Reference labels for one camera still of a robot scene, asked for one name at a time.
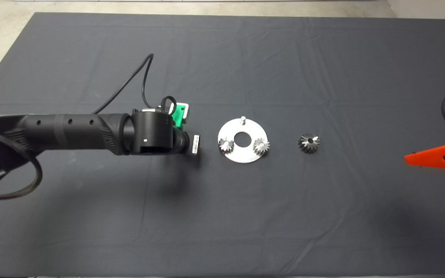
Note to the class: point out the large tall steel gear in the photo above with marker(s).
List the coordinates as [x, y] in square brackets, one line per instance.
[307, 148]

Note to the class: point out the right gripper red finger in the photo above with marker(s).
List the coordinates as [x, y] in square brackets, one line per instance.
[435, 157]

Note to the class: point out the dark grey table cloth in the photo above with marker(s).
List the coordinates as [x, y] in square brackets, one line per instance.
[222, 231]

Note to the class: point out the small steel gear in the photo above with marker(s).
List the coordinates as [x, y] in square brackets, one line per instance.
[262, 146]
[226, 145]

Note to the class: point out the round metal plate with pins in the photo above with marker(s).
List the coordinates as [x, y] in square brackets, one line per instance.
[242, 156]

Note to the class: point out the green left camera mount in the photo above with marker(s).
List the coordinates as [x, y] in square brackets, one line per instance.
[177, 116]

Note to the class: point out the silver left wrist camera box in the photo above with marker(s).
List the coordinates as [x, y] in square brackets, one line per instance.
[187, 114]

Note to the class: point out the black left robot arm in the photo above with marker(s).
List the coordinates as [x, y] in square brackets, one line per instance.
[83, 131]

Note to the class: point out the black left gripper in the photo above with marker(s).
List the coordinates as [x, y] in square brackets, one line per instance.
[185, 143]

